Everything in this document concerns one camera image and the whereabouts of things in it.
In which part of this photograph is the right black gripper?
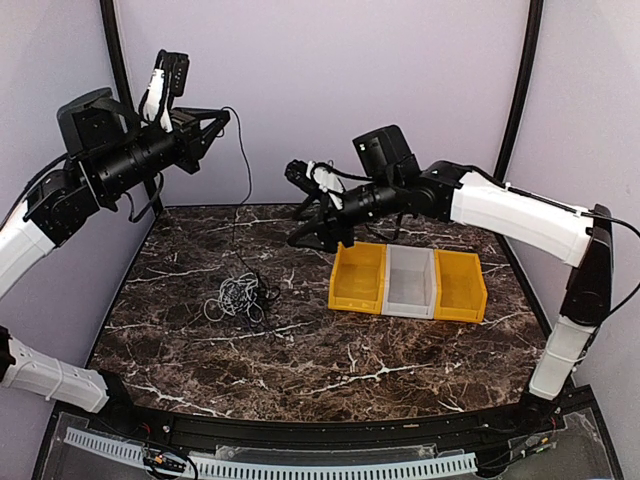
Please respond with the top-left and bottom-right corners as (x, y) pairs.
(286, 172), (402, 251)

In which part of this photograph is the yellow bin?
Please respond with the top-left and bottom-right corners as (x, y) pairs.
(328, 242), (387, 315)
(434, 249), (488, 323)

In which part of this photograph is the thin black cable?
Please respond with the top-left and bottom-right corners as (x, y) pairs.
(219, 105), (281, 321)

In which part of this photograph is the white cable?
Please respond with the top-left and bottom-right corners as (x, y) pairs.
(203, 277), (261, 321)

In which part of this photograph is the white translucent bin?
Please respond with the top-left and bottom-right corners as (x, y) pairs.
(381, 244), (437, 320)

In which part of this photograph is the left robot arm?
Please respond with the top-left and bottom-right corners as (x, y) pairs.
(1, 87), (230, 436)

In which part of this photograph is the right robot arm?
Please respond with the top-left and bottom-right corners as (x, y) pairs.
(285, 125), (618, 434)

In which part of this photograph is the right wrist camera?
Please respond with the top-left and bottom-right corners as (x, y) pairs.
(285, 160), (346, 210)

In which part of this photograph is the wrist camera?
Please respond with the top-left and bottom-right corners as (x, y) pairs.
(138, 48), (191, 134)
(285, 160), (346, 210)

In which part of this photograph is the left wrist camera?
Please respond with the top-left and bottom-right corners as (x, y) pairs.
(138, 48), (191, 134)

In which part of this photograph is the left black frame post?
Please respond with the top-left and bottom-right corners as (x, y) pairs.
(99, 0), (163, 217)

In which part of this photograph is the black frame post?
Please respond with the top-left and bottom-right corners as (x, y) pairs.
(99, 0), (163, 217)
(494, 0), (544, 181)

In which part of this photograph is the right black frame post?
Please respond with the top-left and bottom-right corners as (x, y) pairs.
(494, 0), (544, 181)

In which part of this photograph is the white slotted cable duct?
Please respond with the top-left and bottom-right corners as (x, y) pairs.
(64, 427), (477, 479)

